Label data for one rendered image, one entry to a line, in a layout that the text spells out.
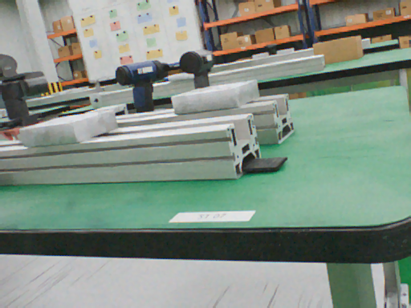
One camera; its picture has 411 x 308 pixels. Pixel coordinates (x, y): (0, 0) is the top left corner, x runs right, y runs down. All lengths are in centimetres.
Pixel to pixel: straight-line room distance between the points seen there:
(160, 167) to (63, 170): 25
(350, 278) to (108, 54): 423
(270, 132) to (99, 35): 395
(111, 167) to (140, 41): 359
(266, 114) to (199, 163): 20
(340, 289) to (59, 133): 58
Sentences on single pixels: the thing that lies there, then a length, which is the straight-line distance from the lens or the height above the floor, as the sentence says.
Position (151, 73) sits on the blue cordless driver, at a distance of 120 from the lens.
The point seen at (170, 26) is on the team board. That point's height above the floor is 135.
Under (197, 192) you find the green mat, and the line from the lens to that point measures 60.
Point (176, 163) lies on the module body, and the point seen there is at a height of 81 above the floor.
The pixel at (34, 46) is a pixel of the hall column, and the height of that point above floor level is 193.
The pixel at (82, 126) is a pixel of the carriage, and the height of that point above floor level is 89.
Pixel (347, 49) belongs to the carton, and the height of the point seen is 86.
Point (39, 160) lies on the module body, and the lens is 91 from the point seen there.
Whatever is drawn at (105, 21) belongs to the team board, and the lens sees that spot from 457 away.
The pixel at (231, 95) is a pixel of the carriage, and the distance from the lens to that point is 79.
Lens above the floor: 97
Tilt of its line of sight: 10 degrees down
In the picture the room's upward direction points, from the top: 11 degrees counter-clockwise
